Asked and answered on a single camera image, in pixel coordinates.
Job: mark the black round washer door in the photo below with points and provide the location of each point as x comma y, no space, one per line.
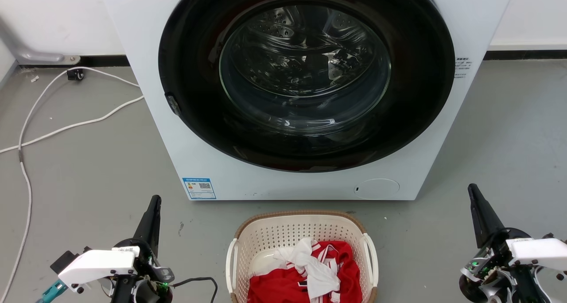
412,117

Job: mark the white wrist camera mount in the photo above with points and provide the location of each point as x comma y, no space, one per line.
97,265
538,252

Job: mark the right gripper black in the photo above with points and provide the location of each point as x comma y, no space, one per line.
487,272

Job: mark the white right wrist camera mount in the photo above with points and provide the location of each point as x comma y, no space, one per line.
538,252

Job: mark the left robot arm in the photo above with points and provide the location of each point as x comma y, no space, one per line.
122,292

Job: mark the small black floor plug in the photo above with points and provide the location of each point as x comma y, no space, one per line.
75,75

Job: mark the white front-load washing machine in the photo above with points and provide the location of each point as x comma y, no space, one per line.
146,37

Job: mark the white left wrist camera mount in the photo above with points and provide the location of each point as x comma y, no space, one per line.
97,265

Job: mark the small printed text sticker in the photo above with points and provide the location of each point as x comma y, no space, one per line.
461,67

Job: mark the grey metal pipe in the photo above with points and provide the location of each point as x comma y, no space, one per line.
24,52

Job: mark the blue energy label sticker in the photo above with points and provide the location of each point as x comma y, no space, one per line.
199,188

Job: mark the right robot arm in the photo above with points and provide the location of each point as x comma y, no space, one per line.
527,289

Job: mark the red garment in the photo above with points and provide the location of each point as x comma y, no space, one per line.
274,287

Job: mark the cream plastic laundry basket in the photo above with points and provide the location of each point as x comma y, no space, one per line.
283,230

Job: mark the round white filter cover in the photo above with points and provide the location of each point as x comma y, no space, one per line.
377,188

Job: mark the teal connector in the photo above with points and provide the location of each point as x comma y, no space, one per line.
52,292

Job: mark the white garment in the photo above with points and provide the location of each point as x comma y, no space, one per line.
320,274

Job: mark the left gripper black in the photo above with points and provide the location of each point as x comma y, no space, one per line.
150,267

